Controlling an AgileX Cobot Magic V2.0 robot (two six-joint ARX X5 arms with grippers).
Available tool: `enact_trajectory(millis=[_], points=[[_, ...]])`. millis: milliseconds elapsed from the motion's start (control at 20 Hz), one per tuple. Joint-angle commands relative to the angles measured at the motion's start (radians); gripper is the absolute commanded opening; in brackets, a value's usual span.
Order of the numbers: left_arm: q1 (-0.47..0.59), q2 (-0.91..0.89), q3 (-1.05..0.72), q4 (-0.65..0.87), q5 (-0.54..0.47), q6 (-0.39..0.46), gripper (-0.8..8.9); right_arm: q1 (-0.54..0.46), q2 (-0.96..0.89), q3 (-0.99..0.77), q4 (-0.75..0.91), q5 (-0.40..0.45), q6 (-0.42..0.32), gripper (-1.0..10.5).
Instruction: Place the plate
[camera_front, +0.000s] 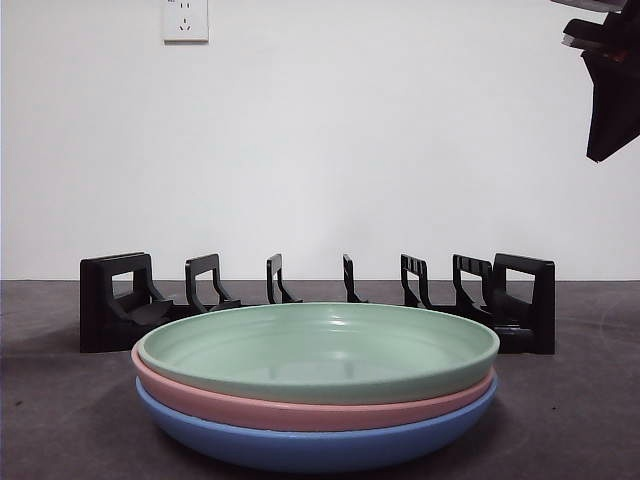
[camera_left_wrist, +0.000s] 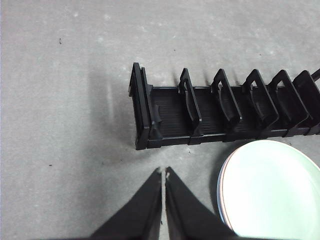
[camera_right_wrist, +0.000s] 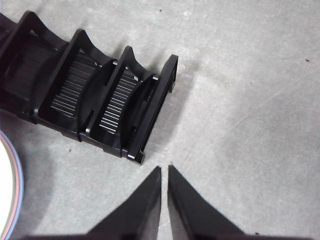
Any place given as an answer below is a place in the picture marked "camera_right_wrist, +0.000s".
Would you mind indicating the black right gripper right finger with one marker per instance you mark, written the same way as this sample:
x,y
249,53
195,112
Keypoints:
x,y
197,217

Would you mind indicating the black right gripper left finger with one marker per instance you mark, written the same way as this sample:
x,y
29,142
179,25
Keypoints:
x,y
135,215

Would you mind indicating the blue round plate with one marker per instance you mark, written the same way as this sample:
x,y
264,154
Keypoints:
x,y
21,185

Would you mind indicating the pink round plate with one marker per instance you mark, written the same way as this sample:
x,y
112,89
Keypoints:
x,y
16,185

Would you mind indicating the black plastic dish rack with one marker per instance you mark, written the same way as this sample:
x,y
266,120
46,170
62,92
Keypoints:
x,y
85,100

